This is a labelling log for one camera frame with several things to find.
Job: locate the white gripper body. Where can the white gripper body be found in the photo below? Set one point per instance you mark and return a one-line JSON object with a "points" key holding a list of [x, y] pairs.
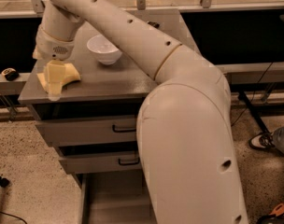
{"points": [[53, 48]]}

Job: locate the yellow sponge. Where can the yellow sponge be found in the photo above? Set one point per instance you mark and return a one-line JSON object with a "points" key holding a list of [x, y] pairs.
{"points": [[71, 75]]}

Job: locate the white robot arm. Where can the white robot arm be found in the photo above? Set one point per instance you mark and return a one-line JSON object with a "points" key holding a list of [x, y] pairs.
{"points": [[183, 127]]}

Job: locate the grey drawer cabinet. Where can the grey drawer cabinet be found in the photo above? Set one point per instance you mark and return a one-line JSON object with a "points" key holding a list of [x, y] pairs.
{"points": [[115, 90]]}

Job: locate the grey top drawer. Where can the grey top drawer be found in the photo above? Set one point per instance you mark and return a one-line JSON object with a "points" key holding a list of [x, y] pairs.
{"points": [[88, 131]]}

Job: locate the grey middle drawer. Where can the grey middle drawer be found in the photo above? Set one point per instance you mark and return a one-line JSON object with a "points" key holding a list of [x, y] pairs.
{"points": [[101, 162]]}

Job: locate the grey open bottom drawer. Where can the grey open bottom drawer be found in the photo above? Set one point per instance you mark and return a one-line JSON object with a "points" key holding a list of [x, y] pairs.
{"points": [[115, 198]]}

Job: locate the black tape measure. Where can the black tape measure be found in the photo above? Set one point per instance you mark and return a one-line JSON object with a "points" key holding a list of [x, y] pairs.
{"points": [[10, 74]]}

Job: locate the white bowl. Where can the white bowl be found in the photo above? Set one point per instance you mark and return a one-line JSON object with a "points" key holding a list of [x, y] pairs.
{"points": [[103, 50]]}

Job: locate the black snack bar packet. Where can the black snack bar packet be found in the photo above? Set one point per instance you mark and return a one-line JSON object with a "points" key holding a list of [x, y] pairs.
{"points": [[153, 24]]}

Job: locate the grey black sneaker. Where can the grey black sneaker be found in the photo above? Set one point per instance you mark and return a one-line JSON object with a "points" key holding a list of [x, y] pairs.
{"points": [[262, 141]]}

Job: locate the person leg in jeans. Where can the person leg in jeans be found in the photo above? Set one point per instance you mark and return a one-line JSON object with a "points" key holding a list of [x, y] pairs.
{"points": [[278, 139]]}

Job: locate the grey window ledge rail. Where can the grey window ledge rail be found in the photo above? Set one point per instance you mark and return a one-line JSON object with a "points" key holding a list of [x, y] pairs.
{"points": [[242, 41]]}

